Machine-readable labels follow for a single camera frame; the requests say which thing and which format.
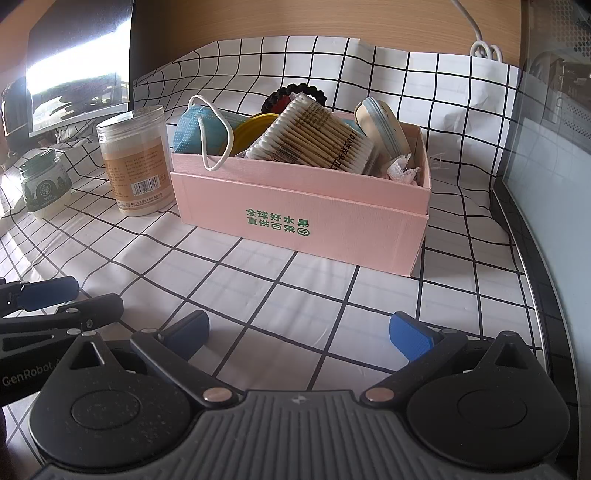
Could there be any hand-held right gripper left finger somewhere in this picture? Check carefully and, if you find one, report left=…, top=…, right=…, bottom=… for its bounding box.
left=68, top=310, right=241, bottom=409

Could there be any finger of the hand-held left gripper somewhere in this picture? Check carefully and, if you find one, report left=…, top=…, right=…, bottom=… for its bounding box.
left=0, top=276, right=79, bottom=319
left=0, top=293, right=124, bottom=356

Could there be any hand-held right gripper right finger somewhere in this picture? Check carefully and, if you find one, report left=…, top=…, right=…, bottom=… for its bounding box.
left=360, top=311, right=539, bottom=409

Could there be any pink cardboard box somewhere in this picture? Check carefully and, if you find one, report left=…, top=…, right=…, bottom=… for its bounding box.
left=170, top=111, right=432, bottom=278

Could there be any blue face mask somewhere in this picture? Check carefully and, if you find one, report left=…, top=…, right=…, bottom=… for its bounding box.
left=173, top=95, right=252, bottom=174

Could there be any yellow round lid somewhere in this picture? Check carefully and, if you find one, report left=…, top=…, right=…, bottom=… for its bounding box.
left=232, top=113, right=281, bottom=157

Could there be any beige round zipper pouch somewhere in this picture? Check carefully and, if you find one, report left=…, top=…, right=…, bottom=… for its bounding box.
left=354, top=97, right=411, bottom=160

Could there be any cotton swab pack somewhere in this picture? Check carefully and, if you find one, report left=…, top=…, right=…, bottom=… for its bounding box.
left=244, top=95, right=375, bottom=176

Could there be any red packet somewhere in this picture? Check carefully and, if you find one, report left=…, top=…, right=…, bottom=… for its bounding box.
left=270, top=90, right=301, bottom=114

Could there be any black hair tie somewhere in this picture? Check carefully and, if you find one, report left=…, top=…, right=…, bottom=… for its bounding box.
left=261, top=83, right=328, bottom=115

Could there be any white checked tablecloth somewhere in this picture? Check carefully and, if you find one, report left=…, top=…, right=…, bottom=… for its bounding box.
left=0, top=36, right=546, bottom=480

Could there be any small green label jar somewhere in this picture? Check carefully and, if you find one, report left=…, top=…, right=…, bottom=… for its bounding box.
left=18, top=148, right=74, bottom=219

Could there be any tall clear plastic jar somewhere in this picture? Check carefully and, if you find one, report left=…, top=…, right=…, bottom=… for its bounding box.
left=96, top=105, right=176, bottom=217

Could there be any dark round object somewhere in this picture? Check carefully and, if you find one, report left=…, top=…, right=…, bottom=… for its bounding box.
left=0, top=76, right=32, bottom=153

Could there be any glass panel computer case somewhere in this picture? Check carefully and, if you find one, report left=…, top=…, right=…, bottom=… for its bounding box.
left=489, top=0, right=591, bottom=480

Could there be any black computer monitor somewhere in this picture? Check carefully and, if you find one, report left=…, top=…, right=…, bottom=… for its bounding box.
left=25, top=0, right=136, bottom=138

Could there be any white cable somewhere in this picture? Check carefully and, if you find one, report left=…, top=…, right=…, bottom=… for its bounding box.
left=450, top=0, right=504, bottom=62

